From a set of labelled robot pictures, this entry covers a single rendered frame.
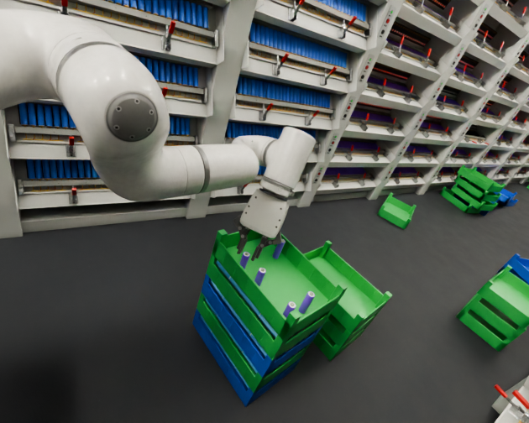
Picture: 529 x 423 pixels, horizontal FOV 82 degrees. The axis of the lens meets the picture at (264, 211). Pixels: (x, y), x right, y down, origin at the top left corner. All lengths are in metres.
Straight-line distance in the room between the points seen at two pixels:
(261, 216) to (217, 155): 0.23
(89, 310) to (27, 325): 0.15
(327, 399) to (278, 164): 0.73
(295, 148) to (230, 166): 0.19
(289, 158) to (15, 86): 0.49
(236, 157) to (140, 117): 0.28
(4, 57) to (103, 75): 0.12
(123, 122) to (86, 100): 0.04
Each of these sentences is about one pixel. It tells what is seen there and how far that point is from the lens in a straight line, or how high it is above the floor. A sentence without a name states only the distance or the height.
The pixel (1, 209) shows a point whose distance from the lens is 1.30.
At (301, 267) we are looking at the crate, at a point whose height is 0.34.
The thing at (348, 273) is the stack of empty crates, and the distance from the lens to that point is 1.22.
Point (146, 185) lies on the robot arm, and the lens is 0.50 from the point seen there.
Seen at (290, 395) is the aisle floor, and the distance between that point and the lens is 1.05.
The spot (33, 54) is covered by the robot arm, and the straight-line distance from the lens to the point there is 0.46.
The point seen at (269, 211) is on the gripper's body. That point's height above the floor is 0.51.
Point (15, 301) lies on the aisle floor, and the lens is 1.17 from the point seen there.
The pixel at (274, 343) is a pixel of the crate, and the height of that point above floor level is 0.29.
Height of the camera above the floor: 0.89
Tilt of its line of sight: 32 degrees down
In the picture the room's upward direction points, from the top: 20 degrees clockwise
